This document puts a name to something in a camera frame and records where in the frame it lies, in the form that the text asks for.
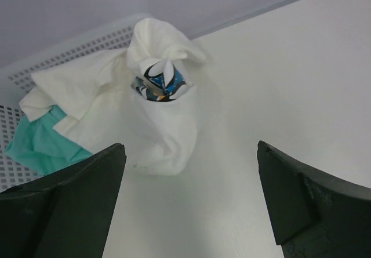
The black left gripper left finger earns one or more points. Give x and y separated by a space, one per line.
65 214

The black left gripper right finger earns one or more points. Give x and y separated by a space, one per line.
313 213

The white t-shirt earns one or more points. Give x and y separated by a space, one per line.
141 97

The teal green t-shirt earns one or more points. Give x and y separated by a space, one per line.
37 146

